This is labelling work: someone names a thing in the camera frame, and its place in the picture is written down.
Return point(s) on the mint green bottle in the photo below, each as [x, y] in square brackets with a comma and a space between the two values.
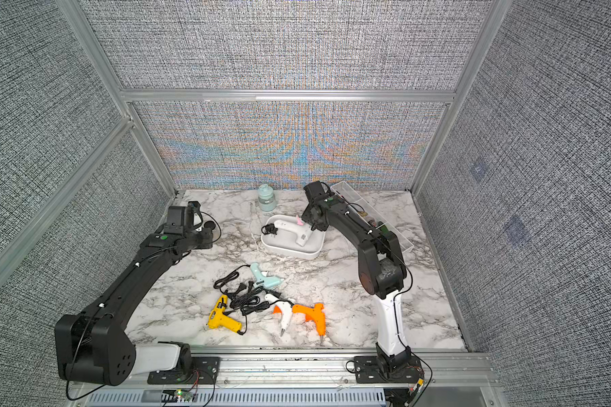
[266, 198]

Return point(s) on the yellow glue gun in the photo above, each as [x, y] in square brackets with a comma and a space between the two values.
[219, 317]

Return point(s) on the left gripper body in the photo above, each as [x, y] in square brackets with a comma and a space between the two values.
[200, 239]

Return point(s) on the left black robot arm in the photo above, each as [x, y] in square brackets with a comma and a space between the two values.
[92, 346]

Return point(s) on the white orange glue gun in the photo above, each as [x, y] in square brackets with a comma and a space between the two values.
[282, 306]

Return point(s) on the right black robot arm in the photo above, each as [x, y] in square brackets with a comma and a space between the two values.
[381, 269]

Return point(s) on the white storage box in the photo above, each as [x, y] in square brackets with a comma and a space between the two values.
[284, 242]

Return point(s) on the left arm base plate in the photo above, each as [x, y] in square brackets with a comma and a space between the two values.
[201, 370]

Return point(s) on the white pink glue gun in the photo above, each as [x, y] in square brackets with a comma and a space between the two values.
[302, 230]

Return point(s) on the clear plastic organizer tray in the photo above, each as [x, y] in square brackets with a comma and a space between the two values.
[385, 210]

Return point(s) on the mint green glue gun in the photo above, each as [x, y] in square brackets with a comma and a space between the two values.
[262, 279]

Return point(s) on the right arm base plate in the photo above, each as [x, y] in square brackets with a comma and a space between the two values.
[367, 370]

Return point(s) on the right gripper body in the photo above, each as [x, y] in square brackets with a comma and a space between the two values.
[308, 215]

